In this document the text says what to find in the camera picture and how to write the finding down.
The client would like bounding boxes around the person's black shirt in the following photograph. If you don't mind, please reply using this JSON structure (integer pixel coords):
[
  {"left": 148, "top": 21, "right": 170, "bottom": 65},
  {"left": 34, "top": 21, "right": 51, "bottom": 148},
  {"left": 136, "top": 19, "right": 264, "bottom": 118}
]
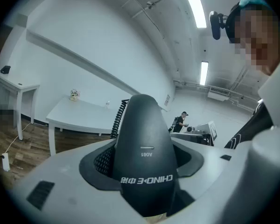
[{"left": 224, "top": 100, "right": 275, "bottom": 149}]

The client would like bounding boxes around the person's head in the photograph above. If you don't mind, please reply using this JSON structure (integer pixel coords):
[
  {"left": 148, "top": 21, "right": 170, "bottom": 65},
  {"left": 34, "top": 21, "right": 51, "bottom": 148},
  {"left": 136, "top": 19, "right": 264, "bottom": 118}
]
[{"left": 233, "top": 3, "right": 280, "bottom": 77}]

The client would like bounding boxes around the white air conditioner unit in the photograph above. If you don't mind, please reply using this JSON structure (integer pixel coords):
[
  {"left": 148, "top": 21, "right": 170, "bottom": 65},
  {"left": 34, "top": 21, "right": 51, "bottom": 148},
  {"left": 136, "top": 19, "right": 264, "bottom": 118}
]
[{"left": 207, "top": 86, "right": 231, "bottom": 102}]

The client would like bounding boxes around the long ceiling light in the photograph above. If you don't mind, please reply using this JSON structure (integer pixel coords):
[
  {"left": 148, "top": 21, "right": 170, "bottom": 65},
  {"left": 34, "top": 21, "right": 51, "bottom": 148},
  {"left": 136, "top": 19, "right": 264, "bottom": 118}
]
[
  {"left": 199, "top": 61, "right": 209, "bottom": 86},
  {"left": 180, "top": 0, "right": 208, "bottom": 29}
]

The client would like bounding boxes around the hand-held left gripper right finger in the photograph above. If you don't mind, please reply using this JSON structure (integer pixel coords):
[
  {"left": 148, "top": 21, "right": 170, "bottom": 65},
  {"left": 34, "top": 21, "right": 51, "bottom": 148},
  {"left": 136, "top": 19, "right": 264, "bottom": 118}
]
[{"left": 164, "top": 138, "right": 253, "bottom": 224}]

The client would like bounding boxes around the black head strap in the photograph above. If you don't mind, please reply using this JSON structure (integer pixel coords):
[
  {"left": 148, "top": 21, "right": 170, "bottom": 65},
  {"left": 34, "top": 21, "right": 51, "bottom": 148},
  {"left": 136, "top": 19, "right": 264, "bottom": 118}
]
[{"left": 225, "top": 1, "right": 242, "bottom": 44}]

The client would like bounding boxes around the black head camera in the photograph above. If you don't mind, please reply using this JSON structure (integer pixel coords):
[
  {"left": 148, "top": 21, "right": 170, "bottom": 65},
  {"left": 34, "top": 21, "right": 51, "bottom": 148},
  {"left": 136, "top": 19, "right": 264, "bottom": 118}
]
[{"left": 209, "top": 11, "right": 227, "bottom": 41}]

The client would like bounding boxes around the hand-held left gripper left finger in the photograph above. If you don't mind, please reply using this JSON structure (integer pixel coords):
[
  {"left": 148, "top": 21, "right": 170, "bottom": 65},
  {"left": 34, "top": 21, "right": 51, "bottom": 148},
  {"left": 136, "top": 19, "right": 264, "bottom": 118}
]
[{"left": 8, "top": 139, "right": 144, "bottom": 224}]

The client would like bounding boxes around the white power cable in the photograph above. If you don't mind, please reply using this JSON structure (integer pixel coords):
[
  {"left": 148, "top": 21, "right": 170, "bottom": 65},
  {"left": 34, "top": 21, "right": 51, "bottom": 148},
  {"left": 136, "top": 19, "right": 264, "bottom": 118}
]
[{"left": 6, "top": 121, "right": 49, "bottom": 154}]

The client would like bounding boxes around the white patterned box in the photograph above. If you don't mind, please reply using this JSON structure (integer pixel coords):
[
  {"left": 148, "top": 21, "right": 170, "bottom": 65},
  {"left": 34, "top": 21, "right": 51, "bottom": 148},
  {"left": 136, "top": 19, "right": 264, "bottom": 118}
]
[{"left": 206, "top": 121, "right": 218, "bottom": 147}]

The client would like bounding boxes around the white side table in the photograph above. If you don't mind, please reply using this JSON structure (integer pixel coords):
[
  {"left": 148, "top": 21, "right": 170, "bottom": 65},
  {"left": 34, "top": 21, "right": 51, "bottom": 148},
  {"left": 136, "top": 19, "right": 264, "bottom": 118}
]
[{"left": 0, "top": 68, "right": 41, "bottom": 141}]

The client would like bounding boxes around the white power strip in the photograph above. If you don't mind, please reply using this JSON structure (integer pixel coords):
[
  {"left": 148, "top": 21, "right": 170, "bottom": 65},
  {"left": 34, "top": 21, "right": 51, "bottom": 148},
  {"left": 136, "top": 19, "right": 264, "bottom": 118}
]
[{"left": 1, "top": 152, "right": 11, "bottom": 172}]

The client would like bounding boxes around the black cable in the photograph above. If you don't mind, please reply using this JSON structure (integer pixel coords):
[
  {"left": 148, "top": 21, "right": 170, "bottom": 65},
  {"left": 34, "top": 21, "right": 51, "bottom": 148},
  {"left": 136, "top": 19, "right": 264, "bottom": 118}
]
[{"left": 110, "top": 98, "right": 131, "bottom": 140}]

